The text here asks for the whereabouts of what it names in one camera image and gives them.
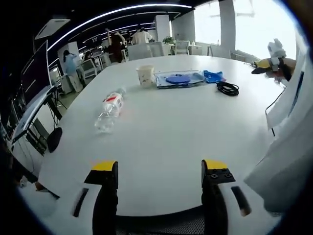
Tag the white stand tray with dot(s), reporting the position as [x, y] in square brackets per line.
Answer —
[31, 115]

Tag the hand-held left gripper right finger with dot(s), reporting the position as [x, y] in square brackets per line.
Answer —
[212, 195]

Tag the clear plastic zip bag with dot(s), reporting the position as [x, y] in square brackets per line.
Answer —
[178, 79]

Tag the clear plastic water bottle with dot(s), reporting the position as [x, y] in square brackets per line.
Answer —
[111, 110]

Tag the green potted plant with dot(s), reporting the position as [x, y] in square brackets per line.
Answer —
[168, 40]

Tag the white office chair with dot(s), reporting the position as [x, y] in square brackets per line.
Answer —
[157, 49]
[88, 68]
[182, 47]
[138, 52]

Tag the white table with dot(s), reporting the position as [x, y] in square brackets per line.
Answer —
[171, 122]

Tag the person's right hand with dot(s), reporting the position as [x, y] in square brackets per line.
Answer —
[289, 66]

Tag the black flat monitor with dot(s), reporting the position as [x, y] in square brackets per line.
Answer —
[35, 73]

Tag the blue packet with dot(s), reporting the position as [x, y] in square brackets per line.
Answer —
[212, 76]

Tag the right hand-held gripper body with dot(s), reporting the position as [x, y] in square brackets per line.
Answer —
[276, 52]

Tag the person in white coat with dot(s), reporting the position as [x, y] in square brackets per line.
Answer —
[288, 147]

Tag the black mesh office chair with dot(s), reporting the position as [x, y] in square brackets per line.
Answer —
[159, 224]

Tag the black round object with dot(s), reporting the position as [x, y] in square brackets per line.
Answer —
[54, 139]

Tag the white paper cup leaf print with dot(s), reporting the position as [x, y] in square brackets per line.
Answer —
[145, 77]

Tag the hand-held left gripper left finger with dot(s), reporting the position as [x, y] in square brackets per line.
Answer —
[105, 195]

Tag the ceiling air conditioner unit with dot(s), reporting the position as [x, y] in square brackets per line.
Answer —
[52, 28]

